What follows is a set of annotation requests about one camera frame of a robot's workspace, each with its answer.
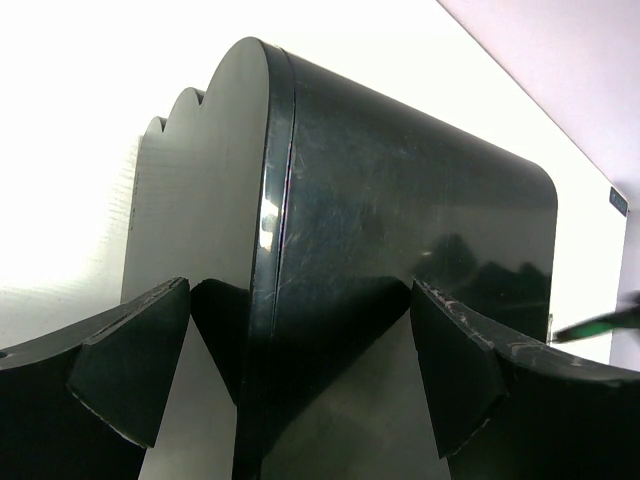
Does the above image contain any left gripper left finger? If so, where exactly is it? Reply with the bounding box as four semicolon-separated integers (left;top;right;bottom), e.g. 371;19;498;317
1;278;190;479

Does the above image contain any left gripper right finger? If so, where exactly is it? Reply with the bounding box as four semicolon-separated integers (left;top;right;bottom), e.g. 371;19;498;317
410;281;639;479

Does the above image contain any blue label sticker left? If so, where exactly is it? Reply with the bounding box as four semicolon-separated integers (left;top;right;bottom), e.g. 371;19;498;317
609;187;629;217

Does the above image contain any black drawer cabinet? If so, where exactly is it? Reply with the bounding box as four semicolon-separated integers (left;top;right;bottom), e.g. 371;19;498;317
122;38;558;479

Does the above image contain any small precision screwdriver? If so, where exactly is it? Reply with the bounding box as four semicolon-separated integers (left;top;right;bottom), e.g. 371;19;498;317
552;305;639;343

